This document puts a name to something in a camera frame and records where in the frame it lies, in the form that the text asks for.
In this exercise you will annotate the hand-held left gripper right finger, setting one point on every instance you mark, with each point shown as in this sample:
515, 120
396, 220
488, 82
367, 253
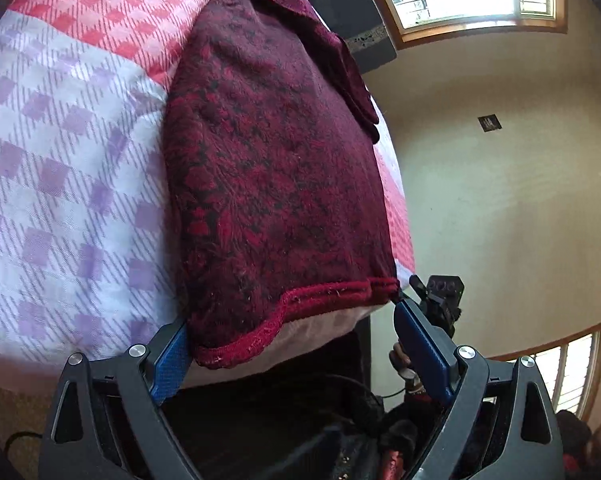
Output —
425, 355

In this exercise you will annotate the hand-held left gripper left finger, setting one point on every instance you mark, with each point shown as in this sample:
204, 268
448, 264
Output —
171, 360

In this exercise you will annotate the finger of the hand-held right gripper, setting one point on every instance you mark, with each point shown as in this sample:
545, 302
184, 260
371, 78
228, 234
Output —
417, 286

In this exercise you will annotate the red black patterned knit garment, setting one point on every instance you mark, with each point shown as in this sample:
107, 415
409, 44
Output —
270, 160

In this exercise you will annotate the person's right hand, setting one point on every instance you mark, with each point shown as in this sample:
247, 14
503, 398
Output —
399, 356

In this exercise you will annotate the small wooden framed window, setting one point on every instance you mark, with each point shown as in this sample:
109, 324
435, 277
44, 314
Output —
573, 375

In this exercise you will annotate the pink and white patterned bedsheet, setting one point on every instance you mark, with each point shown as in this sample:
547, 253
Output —
55, 160

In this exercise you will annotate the dark sofa with patterned trim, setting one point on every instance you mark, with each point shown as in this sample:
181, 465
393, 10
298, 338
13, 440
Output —
360, 10

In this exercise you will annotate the dark wall switch plate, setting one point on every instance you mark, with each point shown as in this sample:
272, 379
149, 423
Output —
490, 123

